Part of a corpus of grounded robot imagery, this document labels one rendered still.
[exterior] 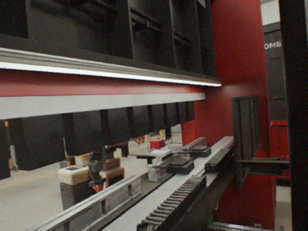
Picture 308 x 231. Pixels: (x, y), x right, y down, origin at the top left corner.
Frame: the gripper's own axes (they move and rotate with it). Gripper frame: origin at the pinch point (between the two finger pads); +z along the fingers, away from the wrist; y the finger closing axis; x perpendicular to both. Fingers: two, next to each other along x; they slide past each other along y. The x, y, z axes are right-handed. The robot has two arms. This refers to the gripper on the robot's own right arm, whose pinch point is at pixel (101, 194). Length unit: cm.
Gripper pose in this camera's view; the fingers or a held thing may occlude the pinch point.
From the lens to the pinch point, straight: 160.9
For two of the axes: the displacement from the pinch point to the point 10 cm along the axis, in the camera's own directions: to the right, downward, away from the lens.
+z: 3.1, 9.5, -0.6
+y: 8.6, -3.0, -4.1
